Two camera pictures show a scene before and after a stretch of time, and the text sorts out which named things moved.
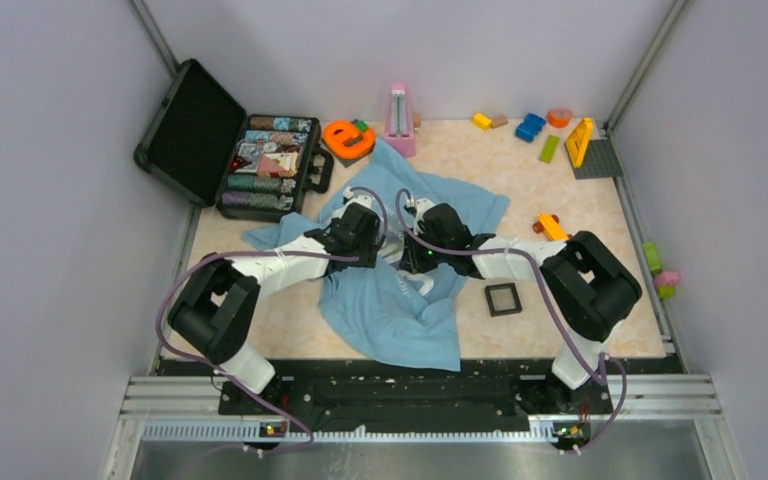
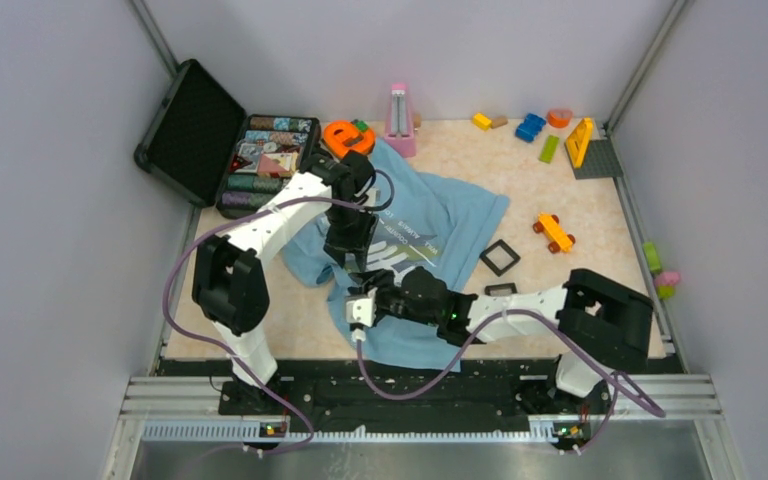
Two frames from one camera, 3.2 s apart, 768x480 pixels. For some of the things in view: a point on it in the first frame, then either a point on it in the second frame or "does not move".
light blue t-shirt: (383, 312) does not move
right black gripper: (412, 260) to (379, 279)
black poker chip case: (201, 141) does not move
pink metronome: (399, 135) does not move
